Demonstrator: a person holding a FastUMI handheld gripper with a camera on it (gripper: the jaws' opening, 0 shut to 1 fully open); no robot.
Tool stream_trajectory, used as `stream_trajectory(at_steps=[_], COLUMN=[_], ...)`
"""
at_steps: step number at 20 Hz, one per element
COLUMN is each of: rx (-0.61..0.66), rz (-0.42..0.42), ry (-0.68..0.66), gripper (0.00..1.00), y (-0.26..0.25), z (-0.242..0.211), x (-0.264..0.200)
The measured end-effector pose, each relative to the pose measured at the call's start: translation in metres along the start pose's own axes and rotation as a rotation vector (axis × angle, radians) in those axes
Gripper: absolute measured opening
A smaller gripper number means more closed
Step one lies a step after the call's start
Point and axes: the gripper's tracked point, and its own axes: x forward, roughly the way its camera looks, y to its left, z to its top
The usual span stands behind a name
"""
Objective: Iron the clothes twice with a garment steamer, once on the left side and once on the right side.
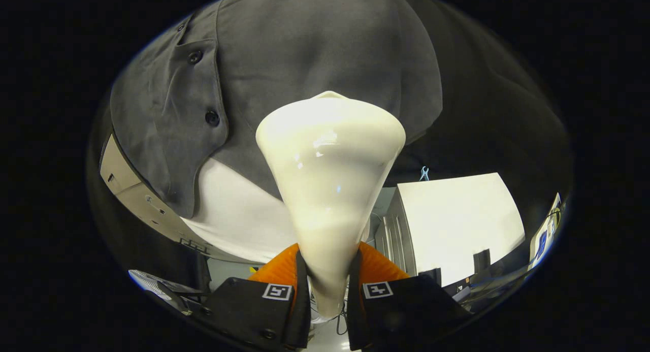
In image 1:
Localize grey cabinet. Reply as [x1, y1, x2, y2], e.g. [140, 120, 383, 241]
[99, 134, 265, 265]

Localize white mannequin torso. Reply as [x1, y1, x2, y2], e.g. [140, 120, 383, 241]
[180, 158, 300, 264]

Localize silver ribbed panel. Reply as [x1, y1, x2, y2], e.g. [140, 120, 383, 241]
[128, 270, 205, 313]

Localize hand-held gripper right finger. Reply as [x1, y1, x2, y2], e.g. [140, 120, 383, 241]
[347, 242, 470, 352]

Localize small black box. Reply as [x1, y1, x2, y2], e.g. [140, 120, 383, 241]
[473, 249, 492, 274]

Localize grey button shirt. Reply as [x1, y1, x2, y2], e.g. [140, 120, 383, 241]
[110, 0, 443, 219]

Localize black cable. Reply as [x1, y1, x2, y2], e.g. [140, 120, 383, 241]
[335, 305, 351, 337]

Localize white garment steamer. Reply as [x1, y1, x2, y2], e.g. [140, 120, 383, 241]
[255, 91, 407, 321]

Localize white board with small parts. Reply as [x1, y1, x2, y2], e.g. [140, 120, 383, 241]
[528, 192, 565, 271]

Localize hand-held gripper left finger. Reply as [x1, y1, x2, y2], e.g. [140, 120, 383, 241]
[196, 242, 311, 352]

